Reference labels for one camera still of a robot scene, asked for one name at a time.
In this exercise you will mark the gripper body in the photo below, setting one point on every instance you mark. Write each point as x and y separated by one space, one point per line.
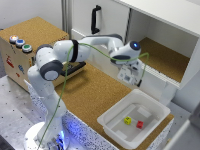
130 74

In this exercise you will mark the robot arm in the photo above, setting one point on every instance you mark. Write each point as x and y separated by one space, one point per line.
50 96

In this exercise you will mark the wooden drawer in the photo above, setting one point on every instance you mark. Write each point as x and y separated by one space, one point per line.
76 65

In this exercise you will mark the wooden drawer box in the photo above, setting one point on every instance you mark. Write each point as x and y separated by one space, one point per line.
40 30

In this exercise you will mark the yellow block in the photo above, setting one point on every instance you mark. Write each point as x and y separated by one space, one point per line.
127 120

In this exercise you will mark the pink block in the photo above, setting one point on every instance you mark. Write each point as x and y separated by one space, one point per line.
140 124

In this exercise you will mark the white plastic box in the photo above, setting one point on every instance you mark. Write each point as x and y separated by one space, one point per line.
116 128

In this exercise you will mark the white sliding door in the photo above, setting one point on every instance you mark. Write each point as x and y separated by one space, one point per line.
113 16

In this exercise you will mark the white cabinet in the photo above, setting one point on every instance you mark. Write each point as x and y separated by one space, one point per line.
166 13

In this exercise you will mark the green button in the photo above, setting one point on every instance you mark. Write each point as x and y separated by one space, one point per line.
26 48

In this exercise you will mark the blue button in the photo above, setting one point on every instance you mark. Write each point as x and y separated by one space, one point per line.
20 42

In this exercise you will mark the red button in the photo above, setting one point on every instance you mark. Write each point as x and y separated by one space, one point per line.
13 39

